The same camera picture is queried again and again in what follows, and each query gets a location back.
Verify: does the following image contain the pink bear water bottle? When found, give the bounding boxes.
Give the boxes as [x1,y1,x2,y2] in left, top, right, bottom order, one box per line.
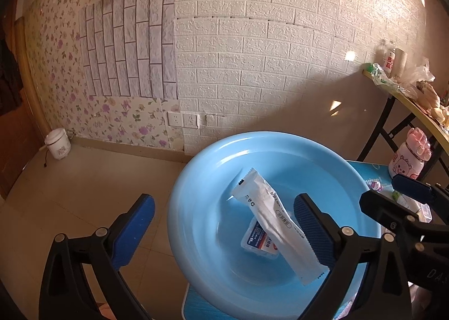
[389,127,431,180]

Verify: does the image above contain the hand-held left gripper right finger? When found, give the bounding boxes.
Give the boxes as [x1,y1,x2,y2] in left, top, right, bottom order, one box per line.
[293,193,411,320]

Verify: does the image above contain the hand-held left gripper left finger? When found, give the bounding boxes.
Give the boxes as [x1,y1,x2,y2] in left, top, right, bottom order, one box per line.
[38,194,157,320]

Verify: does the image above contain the white rice cooker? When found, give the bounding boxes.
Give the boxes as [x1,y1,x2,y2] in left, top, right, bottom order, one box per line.
[44,128,72,168]

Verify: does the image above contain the light blue plastic basin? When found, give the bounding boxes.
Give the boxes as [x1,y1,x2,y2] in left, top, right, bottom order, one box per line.
[168,132,383,320]

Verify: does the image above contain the wooden door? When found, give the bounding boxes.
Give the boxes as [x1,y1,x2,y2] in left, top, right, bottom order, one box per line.
[0,15,46,199]

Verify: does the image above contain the green printed plastic bag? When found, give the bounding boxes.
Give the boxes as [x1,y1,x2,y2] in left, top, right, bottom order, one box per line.
[366,63,391,87]

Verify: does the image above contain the bread loaf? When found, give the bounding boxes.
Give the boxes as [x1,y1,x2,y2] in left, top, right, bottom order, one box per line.
[416,82,441,112]

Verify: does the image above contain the stack of paper cups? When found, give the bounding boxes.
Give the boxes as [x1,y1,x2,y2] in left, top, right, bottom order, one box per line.
[393,48,407,79]

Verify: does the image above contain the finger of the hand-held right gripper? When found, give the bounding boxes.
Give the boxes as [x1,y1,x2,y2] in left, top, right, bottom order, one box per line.
[360,190,423,234]
[392,174,449,203]

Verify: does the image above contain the wooden side table black legs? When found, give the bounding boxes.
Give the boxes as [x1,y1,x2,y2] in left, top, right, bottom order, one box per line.
[356,69,449,180]

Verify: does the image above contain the dark hanging clothing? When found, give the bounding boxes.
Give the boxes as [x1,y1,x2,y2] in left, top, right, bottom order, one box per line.
[0,38,23,117]

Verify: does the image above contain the long white sachet packet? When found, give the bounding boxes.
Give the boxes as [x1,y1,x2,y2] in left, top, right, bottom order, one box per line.
[232,168,330,286]

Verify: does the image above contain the small blue-red label packet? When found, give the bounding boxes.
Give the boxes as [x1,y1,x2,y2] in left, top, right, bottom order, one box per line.
[241,218,281,261]

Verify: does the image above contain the white bottle with red label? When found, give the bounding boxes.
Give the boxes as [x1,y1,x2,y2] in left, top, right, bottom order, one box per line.
[382,48,397,77]

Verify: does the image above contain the white tube with green cap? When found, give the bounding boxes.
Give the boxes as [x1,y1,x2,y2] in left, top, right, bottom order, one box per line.
[393,191,421,213]

